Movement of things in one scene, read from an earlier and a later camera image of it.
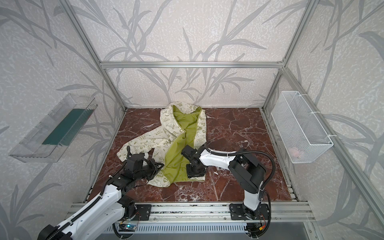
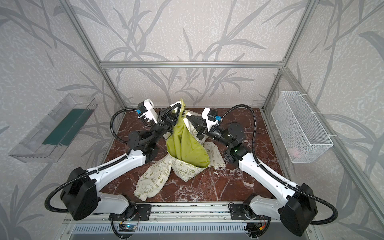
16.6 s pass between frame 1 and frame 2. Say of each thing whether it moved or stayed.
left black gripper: moved
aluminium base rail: stayed
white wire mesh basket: stayed
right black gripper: moved
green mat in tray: stayed
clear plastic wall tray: stayed
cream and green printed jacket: moved
